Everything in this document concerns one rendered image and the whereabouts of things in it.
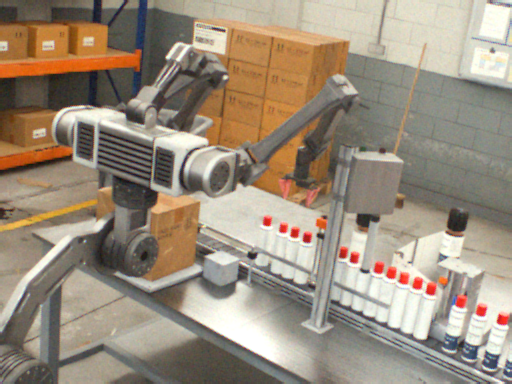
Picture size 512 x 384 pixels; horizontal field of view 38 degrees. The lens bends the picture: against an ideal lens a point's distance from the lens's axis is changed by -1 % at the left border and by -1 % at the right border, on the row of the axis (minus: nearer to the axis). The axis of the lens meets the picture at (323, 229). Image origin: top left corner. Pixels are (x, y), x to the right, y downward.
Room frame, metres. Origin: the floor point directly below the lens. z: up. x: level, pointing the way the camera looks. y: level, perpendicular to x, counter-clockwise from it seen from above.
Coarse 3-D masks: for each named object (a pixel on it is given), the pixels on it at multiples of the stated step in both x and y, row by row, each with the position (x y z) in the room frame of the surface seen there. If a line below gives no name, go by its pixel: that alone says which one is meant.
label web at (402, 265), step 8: (408, 248) 2.74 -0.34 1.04; (408, 256) 2.76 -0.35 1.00; (392, 264) 2.60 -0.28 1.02; (400, 264) 2.56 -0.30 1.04; (408, 264) 2.53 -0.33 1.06; (400, 272) 2.56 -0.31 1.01; (408, 272) 2.52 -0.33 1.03; (416, 272) 2.48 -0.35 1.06; (424, 280) 2.43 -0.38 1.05; (424, 288) 2.42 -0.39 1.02; (440, 296) 2.34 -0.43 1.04; (440, 304) 2.35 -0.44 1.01; (440, 312) 2.39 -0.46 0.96
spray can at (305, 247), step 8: (304, 232) 2.60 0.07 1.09; (304, 240) 2.59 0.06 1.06; (304, 248) 2.58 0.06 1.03; (312, 248) 2.60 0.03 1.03; (304, 256) 2.58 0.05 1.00; (304, 264) 2.58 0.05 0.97; (296, 272) 2.59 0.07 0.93; (304, 272) 2.58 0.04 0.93; (296, 280) 2.58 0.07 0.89; (304, 280) 2.59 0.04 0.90
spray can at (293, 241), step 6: (294, 228) 2.63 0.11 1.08; (294, 234) 2.62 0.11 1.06; (288, 240) 2.62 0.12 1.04; (294, 240) 2.61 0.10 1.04; (300, 240) 2.63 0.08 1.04; (288, 246) 2.61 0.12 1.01; (294, 246) 2.61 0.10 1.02; (288, 252) 2.61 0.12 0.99; (294, 252) 2.61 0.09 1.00; (288, 258) 2.61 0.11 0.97; (294, 258) 2.61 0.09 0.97; (282, 270) 2.63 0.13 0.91; (288, 270) 2.61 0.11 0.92; (294, 270) 2.62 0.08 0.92; (282, 276) 2.62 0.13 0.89; (288, 276) 2.61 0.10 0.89
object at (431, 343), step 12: (204, 240) 2.85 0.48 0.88; (216, 240) 2.87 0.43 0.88; (228, 252) 2.77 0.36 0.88; (240, 252) 2.79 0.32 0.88; (276, 276) 2.62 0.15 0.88; (300, 288) 2.55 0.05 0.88; (360, 312) 2.44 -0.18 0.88; (384, 324) 2.37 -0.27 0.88; (408, 336) 2.31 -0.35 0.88; (432, 348) 2.26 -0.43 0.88; (456, 360) 2.20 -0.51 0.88; (480, 360) 2.23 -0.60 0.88; (492, 372) 2.16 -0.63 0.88
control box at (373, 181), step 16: (352, 160) 2.34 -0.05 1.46; (368, 160) 2.33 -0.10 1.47; (384, 160) 2.35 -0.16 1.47; (400, 160) 2.38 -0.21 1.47; (352, 176) 2.32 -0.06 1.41; (368, 176) 2.33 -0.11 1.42; (384, 176) 2.36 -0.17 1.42; (400, 176) 2.38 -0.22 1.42; (352, 192) 2.32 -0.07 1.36; (368, 192) 2.34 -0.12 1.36; (384, 192) 2.36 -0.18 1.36; (352, 208) 2.32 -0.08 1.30; (368, 208) 2.34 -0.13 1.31; (384, 208) 2.37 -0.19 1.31
